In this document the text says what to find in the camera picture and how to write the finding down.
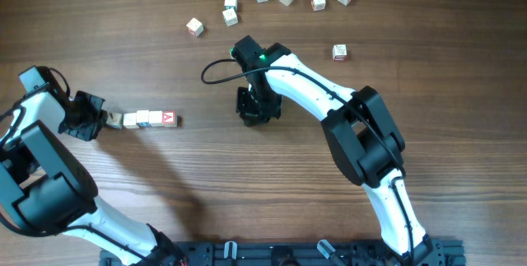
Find wooden block red underside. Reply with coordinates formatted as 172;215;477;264
186;18;204;37

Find wooden block blue edge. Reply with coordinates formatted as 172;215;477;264
224;0;238;12

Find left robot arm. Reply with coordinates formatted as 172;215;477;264
1;66;187;265

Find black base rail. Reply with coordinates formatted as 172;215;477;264
98;239;467;266

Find wooden block hammer picture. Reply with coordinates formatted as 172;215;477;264
105;112;123;129

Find wooden block red base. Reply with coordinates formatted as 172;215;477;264
332;44;347;61

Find wooden block red side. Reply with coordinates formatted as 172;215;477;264
311;0;326;12

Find wooden block blue side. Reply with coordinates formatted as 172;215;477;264
148;110;163;127

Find plain wooden block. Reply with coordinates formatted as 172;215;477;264
222;8;238;26
136;110;151;128
123;113;139;128

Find red letter wooden block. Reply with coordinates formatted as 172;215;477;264
161;111;178;127

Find left camera cable black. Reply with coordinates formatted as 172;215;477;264
0;105;145;263

